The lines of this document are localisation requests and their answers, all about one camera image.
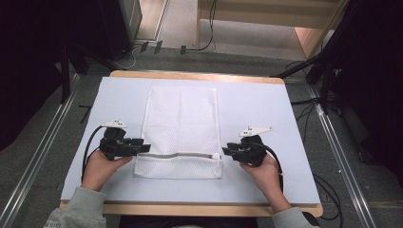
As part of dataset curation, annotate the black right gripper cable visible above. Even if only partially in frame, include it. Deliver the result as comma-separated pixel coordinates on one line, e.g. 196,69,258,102
251,141,285,195

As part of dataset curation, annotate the black floor cable loop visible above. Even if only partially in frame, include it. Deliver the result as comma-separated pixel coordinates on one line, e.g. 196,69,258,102
313,173,345,222

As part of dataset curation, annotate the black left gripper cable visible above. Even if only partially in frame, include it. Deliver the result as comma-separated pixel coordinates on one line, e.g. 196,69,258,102
81,124,106,183

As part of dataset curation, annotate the light wooden furniture frame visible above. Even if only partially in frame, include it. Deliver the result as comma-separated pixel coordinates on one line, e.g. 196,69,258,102
195,0,350,60

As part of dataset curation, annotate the white mesh laundry bag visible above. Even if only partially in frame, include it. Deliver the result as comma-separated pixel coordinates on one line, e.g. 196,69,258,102
133,86,224,181

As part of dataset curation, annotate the black hanging cable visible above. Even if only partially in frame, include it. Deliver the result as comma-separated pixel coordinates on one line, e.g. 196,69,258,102
184,0,219,53

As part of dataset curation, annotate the person's left hand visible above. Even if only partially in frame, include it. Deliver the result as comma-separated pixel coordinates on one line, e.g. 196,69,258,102
81,149,134,192

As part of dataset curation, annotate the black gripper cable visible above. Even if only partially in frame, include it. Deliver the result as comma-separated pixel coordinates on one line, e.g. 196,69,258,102
81,124,106,183
251,141,285,195

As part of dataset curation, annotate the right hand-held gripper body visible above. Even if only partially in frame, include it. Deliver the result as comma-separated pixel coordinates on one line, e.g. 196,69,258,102
233,125,275,168

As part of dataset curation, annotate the wooden table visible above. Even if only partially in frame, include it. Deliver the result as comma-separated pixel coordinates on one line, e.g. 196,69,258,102
59,69,324,219

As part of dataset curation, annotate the dark cabinet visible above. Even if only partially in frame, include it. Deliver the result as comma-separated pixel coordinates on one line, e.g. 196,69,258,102
96,0,144,62

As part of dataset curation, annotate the white floor cable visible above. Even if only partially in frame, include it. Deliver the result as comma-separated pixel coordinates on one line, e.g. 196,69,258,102
117,43,143,70

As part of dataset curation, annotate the metal floor rail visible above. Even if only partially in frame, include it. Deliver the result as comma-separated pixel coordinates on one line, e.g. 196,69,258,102
0,72,82,228
306,85,380,228

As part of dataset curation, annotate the person's right hand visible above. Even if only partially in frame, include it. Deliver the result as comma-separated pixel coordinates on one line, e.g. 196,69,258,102
239,153,283,195

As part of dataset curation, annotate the white table cover sheet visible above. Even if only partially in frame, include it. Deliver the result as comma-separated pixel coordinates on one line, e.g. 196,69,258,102
60,76,322,205

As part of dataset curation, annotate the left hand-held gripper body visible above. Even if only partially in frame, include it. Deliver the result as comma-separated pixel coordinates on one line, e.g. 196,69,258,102
99,119,137,162

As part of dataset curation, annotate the black tripod stand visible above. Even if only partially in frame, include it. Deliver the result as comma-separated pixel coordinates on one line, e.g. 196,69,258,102
270,51,341,116

